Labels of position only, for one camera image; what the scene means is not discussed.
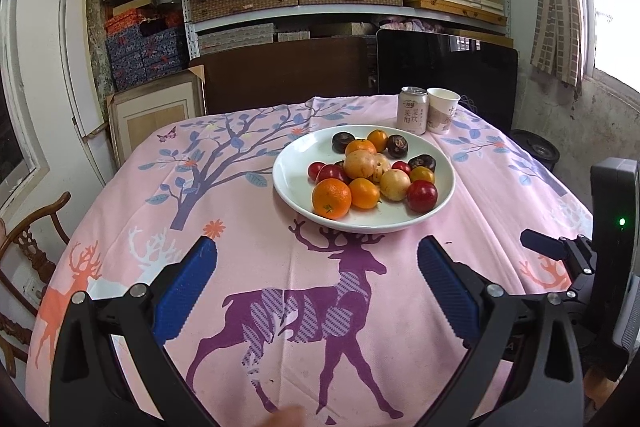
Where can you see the orange tangerine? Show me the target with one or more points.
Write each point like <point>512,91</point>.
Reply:
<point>365,194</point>
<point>377,140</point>
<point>361,146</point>

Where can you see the wooden framed panel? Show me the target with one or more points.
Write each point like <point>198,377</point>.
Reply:
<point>150,117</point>

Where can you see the stack of blue patterned boxes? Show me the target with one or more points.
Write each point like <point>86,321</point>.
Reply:
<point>150,57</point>

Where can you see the yellow round fruit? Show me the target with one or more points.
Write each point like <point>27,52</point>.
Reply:
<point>360,164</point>
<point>395,184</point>
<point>384,164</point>

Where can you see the green marbled board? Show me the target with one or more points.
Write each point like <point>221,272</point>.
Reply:
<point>97,57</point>

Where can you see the bright window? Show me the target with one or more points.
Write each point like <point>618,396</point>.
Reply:
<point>620,7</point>

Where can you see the white oval plate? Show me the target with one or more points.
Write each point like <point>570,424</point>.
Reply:
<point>390,219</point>

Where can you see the wall socket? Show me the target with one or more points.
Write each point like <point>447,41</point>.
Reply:
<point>32,289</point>

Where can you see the person's left hand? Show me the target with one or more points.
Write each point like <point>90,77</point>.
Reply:
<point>285,418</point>

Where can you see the dark purple round fruit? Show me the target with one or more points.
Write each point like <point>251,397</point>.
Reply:
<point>343,142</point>
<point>422,162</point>
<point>397,146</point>

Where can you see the carved wooden chair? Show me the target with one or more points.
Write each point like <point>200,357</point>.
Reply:
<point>30,252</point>

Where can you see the pink cloth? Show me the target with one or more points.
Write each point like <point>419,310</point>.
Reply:
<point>410,24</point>

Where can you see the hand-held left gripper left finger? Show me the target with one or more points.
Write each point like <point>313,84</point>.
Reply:
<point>185,292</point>

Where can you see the paper cup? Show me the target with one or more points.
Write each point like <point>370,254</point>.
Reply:
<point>442,112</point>

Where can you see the beverage can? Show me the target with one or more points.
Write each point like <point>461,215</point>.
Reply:
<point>412,112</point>

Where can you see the large orange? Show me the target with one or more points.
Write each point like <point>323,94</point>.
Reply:
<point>331,199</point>

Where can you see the brown wooden board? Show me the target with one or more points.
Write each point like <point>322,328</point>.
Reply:
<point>280,72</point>

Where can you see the black monitor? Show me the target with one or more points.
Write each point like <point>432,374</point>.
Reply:
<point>490,77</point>

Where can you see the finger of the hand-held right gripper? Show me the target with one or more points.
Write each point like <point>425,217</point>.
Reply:
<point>582,292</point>
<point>550,244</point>

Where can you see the red plum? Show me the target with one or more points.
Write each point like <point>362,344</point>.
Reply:
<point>332,173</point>
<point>422,197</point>

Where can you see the yellow cherry tomato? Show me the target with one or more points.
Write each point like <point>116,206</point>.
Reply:
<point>422,175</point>

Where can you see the white framed window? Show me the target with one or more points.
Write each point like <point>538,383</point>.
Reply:
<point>10,107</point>

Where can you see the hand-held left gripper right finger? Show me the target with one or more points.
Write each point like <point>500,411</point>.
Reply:
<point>447,287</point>

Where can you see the red cherry tomato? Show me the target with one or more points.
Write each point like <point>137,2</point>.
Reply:
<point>401,166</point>
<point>315,170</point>

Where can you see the black round object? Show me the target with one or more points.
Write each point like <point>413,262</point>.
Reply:
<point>537,147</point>

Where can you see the stack of orange boxes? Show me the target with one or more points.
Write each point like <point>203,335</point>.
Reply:
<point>125,22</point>

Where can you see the pink deer print tablecloth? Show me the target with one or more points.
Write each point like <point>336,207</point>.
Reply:
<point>125,207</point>

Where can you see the white board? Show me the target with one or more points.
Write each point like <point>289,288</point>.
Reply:
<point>75,82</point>

